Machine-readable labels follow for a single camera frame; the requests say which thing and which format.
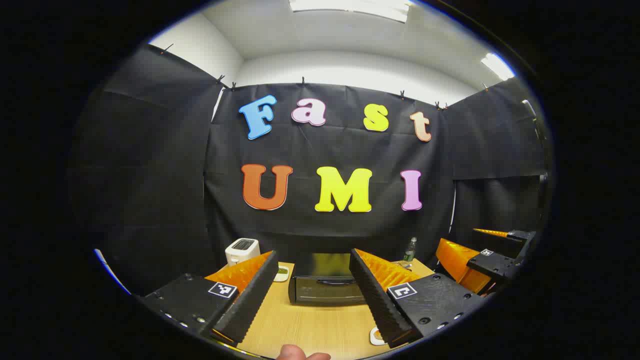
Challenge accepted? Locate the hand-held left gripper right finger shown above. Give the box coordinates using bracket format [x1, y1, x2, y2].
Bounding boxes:
[349, 248, 483, 349]

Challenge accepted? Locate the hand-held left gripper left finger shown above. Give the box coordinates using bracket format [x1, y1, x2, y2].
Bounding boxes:
[140, 250, 280, 347]

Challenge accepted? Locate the black electric oven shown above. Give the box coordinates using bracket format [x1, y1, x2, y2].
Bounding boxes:
[288, 252, 373, 307]

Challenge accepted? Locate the white toaster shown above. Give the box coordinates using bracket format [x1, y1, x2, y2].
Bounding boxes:
[225, 238, 261, 267]

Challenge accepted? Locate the green plastic bottle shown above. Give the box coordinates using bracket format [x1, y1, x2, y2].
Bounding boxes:
[402, 237, 418, 269]

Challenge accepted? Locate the black backdrop cloth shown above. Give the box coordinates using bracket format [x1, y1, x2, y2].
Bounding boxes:
[70, 44, 551, 296]

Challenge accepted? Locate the ceiling light panel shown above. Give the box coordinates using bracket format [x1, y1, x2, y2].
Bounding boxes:
[289, 0, 413, 24]
[481, 52, 516, 81]

